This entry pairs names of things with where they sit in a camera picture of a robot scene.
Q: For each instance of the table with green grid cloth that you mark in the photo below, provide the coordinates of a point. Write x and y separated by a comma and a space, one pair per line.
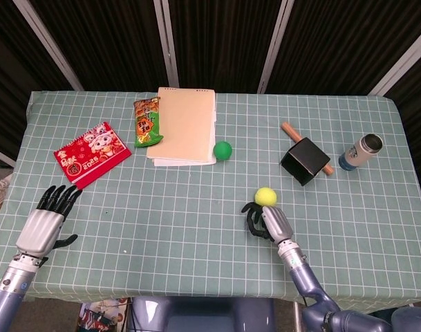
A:
182, 221

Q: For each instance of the colourful printed carton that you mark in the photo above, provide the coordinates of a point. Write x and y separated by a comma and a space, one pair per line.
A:
99, 316

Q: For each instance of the dark ribbed partition panel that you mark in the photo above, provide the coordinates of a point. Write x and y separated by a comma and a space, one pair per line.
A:
341, 41
417, 103
110, 41
224, 41
9, 69

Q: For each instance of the tan manila notebook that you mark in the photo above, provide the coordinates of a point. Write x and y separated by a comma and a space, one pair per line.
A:
182, 124

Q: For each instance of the black box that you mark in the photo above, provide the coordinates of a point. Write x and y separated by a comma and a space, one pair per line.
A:
310, 157

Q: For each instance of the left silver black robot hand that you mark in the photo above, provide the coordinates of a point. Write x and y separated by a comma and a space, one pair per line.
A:
39, 228

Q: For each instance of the white and blue thermos cup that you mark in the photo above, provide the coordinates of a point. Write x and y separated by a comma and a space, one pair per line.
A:
360, 152

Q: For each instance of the blue-grey robot torso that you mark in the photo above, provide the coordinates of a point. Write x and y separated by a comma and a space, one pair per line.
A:
203, 314

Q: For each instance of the green foam ball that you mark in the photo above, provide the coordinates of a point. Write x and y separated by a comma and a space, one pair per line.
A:
222, 151

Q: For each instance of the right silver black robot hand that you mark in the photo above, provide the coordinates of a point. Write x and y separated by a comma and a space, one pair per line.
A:
277, 224

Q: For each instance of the green snack packet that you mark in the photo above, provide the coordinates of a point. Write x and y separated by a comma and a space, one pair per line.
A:
147, 124

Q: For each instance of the yellow ball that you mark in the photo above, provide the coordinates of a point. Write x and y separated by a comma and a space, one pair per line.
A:
265, 196

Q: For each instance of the white metal table leg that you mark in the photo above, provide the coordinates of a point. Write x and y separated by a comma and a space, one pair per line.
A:
296, 318

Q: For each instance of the wooden rolling pin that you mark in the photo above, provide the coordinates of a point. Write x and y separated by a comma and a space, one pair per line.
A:
289, 130

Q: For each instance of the red desk calendar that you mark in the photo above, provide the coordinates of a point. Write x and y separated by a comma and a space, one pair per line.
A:
89, 155

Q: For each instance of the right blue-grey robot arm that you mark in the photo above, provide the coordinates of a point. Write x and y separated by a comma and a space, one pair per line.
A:
303, 273

